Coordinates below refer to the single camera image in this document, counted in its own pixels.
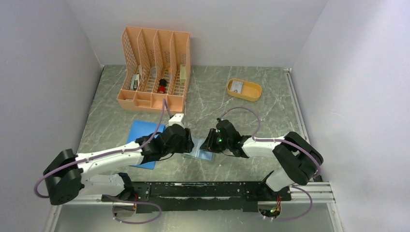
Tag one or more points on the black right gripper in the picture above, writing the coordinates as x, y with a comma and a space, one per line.
209, 143

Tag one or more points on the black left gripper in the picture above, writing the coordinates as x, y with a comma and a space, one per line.
187, 144

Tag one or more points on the yellow oval tray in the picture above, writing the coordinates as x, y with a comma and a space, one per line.
250, 92

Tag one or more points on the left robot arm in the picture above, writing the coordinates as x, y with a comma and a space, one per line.
72, 175

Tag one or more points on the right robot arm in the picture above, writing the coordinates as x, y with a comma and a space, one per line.
298, 159

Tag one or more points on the silver VIP card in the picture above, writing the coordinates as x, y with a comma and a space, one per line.
236, 86

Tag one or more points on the red black small bottle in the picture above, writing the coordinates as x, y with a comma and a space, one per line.
162, 86

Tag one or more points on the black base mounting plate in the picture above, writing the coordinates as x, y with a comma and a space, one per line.
191, 196

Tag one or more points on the white grey utility knife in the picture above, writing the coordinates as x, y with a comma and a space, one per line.
135, 81

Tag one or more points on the pale green eraser block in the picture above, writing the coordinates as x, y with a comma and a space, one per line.
182, 74

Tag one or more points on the orange plastic file organizer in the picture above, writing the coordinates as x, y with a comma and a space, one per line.
155, 54

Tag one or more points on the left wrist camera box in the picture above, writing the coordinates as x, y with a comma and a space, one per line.
176, 119

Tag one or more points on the aluminium table edge rail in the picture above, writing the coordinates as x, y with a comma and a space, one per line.
303, 132

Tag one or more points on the aluminium front frame rail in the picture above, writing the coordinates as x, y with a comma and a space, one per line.
312, 208

